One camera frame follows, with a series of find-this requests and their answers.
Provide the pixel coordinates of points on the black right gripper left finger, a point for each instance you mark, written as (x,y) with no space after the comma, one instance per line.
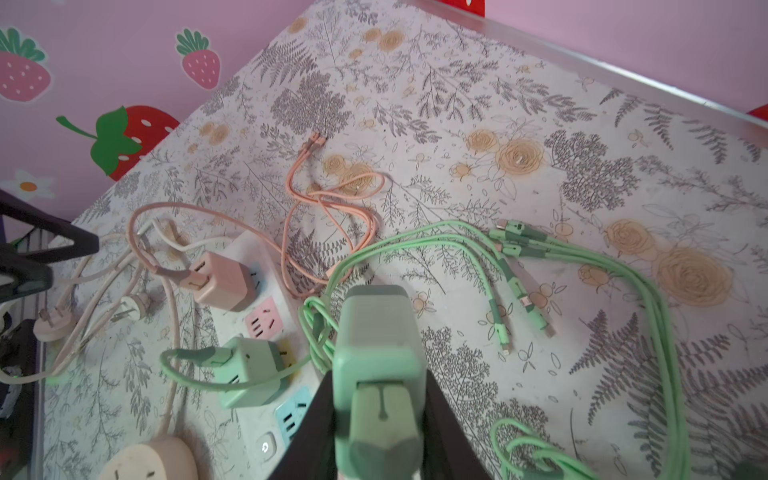
(307,420)

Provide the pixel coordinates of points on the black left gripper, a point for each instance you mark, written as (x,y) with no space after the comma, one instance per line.
(28,273)

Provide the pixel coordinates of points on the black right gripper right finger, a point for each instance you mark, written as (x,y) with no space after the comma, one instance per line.
(448,453)

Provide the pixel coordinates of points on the green charger plug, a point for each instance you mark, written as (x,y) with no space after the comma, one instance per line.
(379,378)
(252,361)

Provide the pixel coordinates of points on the pink USB charger plug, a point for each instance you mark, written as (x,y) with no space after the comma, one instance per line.
(220,282)

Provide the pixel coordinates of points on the white multicolour power strip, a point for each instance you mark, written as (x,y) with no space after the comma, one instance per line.
(271,316)

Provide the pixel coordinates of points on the round pink power socket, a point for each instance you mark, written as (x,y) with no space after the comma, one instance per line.
(168,458)

